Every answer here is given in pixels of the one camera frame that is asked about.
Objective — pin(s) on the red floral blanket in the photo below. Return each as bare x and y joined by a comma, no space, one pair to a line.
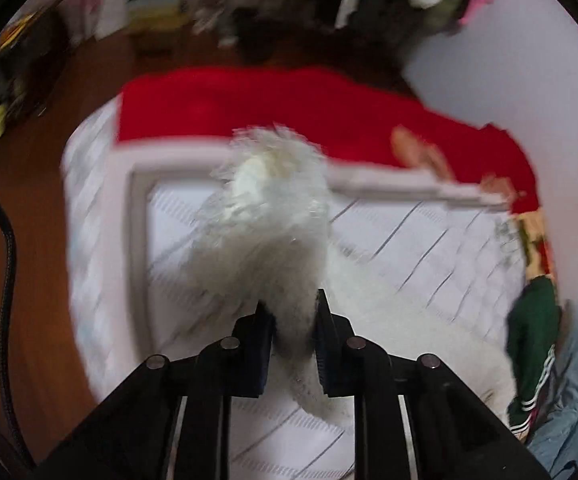
350,122

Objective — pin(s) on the blue grey duvet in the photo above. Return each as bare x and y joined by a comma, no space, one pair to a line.
554,438

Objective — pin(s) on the folded dark green garment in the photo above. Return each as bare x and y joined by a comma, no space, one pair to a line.
532,332

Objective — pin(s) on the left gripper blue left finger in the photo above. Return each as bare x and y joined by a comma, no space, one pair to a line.
255,333

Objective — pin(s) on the white diamond pattern sheet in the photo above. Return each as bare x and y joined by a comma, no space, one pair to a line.
163,384

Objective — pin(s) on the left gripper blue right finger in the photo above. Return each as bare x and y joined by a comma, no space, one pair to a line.
331,332

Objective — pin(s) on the white tweed jacket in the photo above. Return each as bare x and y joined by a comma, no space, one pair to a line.
264,238

